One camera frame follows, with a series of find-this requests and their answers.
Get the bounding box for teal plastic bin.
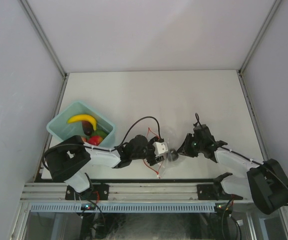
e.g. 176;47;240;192
46;101;116;147

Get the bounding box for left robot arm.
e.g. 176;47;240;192
42;135;169;200

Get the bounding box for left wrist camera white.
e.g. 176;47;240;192
153;141;169;157

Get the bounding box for fake dark plum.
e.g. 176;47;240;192
170;149;179;162

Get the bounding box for aluminium rail frame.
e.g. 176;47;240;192
20;181;288;203

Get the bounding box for blue slotted cable duct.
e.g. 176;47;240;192
30;202;216;213

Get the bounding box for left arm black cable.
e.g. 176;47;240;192
113;115;163;151

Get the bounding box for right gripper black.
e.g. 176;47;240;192
176;133;204;158

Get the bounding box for fake green vegetable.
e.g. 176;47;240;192
91;129;108;139

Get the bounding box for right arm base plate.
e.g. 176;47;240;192
197;184;220;200

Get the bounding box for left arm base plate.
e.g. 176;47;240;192
65;183;109;202

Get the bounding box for clear zip top bag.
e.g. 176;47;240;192
143;126;183;180

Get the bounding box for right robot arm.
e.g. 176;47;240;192
177;124;288;215

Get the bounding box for fake yellow banana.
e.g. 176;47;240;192
67;114;97;131

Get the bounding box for fake red yellow apple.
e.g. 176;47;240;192
87;135;103;146

